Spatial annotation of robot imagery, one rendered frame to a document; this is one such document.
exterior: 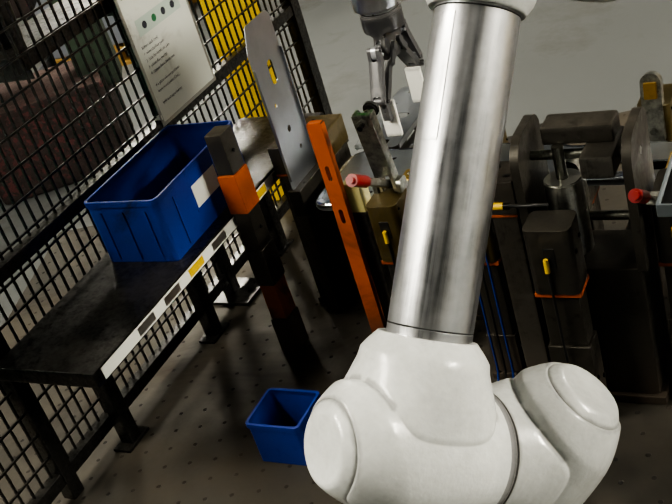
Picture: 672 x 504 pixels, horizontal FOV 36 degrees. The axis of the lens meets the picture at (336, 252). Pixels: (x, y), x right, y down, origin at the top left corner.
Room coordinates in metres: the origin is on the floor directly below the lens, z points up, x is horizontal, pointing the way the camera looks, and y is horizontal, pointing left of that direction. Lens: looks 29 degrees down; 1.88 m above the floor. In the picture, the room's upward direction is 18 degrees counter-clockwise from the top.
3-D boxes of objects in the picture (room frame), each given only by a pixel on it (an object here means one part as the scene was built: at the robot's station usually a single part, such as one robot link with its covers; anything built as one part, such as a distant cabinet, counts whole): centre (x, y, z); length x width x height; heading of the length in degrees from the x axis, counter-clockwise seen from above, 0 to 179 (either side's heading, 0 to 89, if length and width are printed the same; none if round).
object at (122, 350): (1.81, 0.27, 1.02); 0.90 x 0.22 x 0.03; 147
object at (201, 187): (1.83, 0.26, 1.10); 0.30 x 0.17 x 0.13; 147
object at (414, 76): (1.80, -0.24, 1.15); 0.03 x 0.01 x 0.07; 57
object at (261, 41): (1.90, 0.01, 1.17); 0.12 x 0.01 x 0.34; 147
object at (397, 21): (1.74, -0.20, 1.29); 0.08 x 0.07 x 0.09; 147
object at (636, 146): (1.37, -0.40, 0.95); 0.18 x 0.13 x 0.49; 57
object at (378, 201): (1.59, -0.11, 0.87); 0.10 x 0.07 x 0.35; 147
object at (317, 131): (1.67, -0.03, 0.95); 0.03 x 0.01 x 0.50; 57
